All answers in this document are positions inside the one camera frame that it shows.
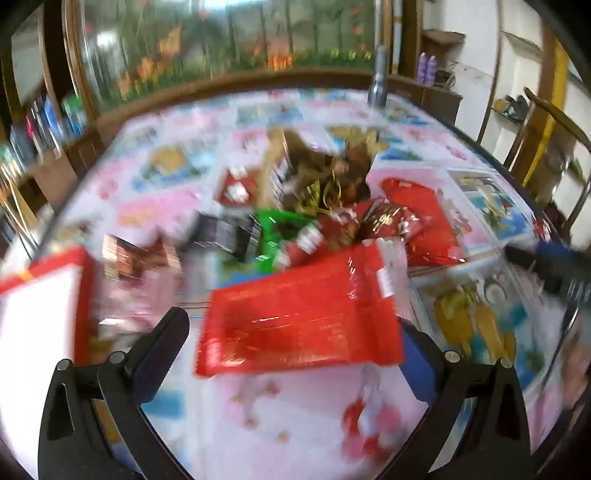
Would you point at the printed fruit tablecloth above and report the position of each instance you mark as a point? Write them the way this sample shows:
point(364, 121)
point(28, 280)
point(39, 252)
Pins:
point(277, 415)

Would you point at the large red snack packet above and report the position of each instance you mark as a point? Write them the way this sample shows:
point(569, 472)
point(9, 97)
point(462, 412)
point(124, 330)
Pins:
point(429, 221)
point(300, 318)

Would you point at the silver flashlight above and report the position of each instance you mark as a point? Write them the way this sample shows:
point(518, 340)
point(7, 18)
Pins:
point(378, 83)

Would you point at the brown striped snack packet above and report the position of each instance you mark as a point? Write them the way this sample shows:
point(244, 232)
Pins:
point(134, 258)

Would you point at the purple bottle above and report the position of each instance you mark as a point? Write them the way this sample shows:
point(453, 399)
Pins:
point(422, 69)
point(432, 70)

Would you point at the small red white snack packet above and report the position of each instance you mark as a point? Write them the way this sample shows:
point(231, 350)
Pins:
point(238, 187)
point(318, 237)

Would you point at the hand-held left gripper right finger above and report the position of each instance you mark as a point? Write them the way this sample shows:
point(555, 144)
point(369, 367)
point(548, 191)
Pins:
point(418, 367)

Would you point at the black snack packet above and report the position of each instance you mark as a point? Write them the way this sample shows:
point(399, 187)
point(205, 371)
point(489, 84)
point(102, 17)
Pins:
point(217, 230)

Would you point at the wooden chair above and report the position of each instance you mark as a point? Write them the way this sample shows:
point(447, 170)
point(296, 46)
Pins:
point(535, 138)

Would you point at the dark red gold snack packet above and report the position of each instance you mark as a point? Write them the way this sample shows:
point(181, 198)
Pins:
point(385, 221)

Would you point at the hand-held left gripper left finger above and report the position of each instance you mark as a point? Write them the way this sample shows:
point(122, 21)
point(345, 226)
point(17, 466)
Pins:
point(159, 350)

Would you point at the red box white inside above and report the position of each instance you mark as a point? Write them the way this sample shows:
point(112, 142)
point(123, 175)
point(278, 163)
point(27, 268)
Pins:
point(41, 304)

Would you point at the brown gold snack packet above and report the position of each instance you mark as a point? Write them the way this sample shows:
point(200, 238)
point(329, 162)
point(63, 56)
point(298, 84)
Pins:
point(318, 170)

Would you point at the green snack packet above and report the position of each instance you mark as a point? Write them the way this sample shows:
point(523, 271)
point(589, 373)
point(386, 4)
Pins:
point(277, 226)

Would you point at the glass flower display panel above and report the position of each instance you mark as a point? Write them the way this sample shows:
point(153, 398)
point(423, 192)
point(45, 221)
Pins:
point(207, 46)

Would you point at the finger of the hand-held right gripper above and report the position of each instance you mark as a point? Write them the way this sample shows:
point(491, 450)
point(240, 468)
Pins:
point(540, 265)

